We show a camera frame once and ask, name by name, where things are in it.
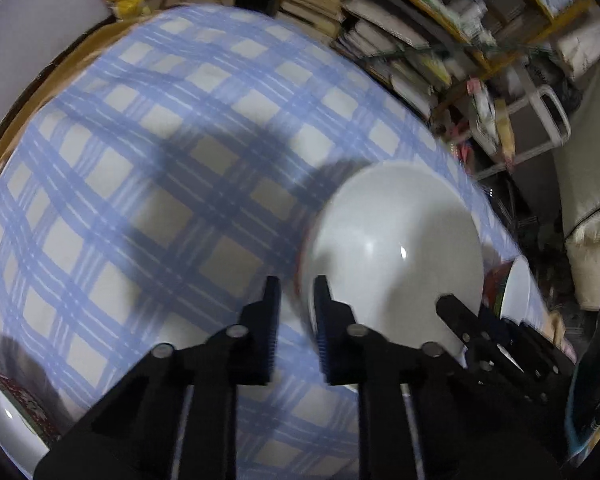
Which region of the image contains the wooden bed frame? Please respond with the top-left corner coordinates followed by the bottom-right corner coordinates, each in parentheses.
top-left (0, 17), bottom-right (118, 186)

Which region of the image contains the row of white bottles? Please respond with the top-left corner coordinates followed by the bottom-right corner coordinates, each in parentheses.
top-left (445, 0), bottom-right (496, 41)

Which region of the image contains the small red patterned bowl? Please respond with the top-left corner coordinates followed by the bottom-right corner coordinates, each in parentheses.
top-left (482, 255), bottom-right (533, 328)
top-left (0, 369), bottom-right (63, 480)

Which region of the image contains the yellow wooden shelf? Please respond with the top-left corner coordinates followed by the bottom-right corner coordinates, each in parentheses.
top-left (340, 0), bottom-right (600, 111)

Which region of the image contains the pile of flat books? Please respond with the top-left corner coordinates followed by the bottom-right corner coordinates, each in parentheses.
top-left (332, 0), bottom-right (451, 117)

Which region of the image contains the large plain white bowl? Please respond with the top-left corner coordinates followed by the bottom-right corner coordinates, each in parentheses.
top-left (300, 160), bottom-right (486, 396)

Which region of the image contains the blue plaid bed sheet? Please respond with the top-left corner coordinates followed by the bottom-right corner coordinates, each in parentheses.
top-left (0, 4), bottom-right (566, 480)

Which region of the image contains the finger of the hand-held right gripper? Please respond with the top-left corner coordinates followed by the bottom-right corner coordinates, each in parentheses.
top-left (436, 295), bottom-right (486, 356)

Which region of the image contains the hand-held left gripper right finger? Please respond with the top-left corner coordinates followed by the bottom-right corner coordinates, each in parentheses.
top-left (312, 275), bottom-right (572, 480)

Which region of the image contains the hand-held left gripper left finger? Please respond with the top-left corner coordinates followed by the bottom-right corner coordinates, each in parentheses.
top-left (32, 276), bottom-right (281, 480)

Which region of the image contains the white utility cart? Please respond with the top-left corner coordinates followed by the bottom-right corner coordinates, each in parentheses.
top-left (430, 85), bottom-right (573, 181)

